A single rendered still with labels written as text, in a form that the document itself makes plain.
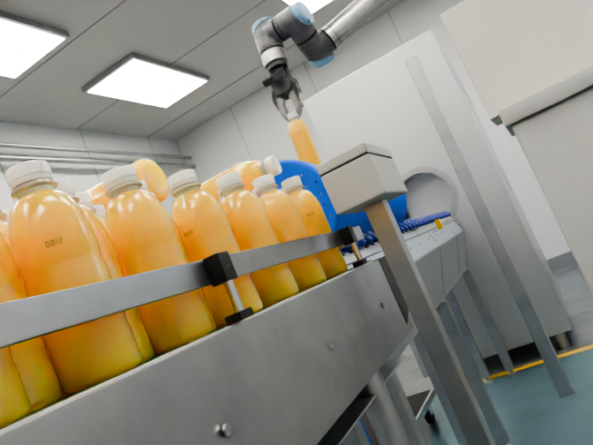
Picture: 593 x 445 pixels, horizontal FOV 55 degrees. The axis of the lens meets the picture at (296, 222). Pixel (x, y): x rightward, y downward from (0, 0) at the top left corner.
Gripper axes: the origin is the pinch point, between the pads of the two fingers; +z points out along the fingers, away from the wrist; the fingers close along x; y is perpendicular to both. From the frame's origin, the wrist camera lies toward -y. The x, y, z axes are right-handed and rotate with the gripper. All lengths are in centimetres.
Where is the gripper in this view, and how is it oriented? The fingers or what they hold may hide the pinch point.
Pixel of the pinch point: (292, 115)
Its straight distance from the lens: 201.0
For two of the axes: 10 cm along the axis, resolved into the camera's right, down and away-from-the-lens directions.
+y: 4.3, 0.0, 9.0
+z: 3.2, 9.3, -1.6
